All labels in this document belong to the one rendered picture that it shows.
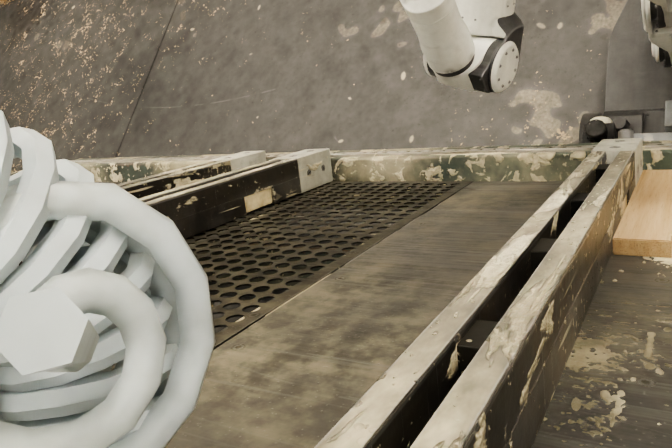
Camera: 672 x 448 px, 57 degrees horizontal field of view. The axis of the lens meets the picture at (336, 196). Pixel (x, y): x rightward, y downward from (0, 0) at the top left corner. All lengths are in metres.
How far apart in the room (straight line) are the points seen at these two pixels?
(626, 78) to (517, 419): 1.75
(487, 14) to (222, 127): 2.07
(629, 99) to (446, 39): 1.19
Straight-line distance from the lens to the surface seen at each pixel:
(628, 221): 0.81
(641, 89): 2.03
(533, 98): 2.27
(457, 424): 0.29
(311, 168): 1.25
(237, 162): 1.33
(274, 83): 2.83
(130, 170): 1.73
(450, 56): 0.90
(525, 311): 0.40
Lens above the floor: 1.94
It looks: 54 degrees down
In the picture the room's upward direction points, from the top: 54 degrees counter-clockwise
